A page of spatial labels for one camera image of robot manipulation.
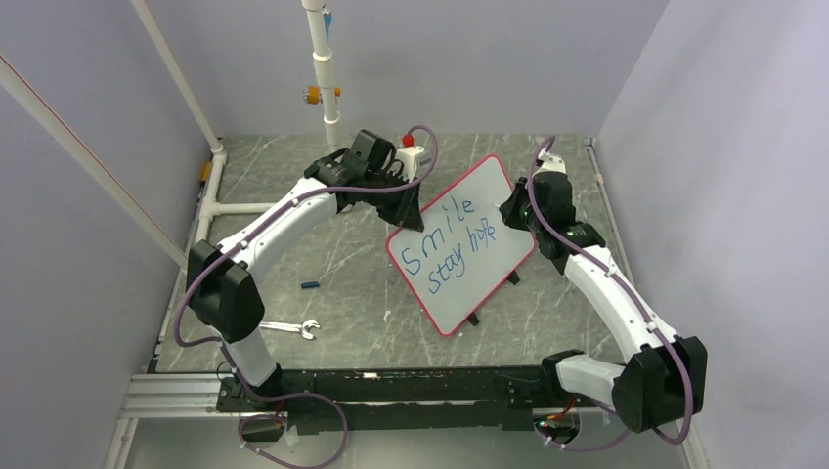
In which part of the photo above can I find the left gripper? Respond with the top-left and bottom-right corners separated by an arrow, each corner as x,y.
364,171 -> 424,233

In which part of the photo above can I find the pink framed whiteboard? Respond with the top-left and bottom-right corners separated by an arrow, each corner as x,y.
385,154 -> 536,337

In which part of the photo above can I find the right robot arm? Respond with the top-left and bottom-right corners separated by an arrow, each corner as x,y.
500,171 -> 708,437

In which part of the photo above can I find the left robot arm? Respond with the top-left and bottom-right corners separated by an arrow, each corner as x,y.
181,130 -> 439,410

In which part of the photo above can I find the silver open-end wrench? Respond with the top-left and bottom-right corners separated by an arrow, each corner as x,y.
259,320 -> 321,340

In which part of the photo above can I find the orange pipe fitting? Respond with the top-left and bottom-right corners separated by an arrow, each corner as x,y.
302,86 -> 324,106

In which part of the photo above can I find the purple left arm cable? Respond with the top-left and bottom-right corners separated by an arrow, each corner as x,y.
172,124 -> 440,469

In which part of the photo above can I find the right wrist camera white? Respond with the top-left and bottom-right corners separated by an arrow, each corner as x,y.
533,149 -> 567,177

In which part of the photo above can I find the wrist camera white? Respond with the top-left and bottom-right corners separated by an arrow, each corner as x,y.
395,134 -> 430,182
533,149 -> 567,177

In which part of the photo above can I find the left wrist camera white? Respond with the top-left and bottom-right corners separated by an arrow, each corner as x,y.
395,134 -> 430,182

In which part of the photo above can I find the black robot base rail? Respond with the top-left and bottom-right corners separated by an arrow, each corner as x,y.
216,365 -> 595,434

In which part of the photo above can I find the white pvc pipe frame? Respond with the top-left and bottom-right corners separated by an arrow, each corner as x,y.
1,1 -> 342,269

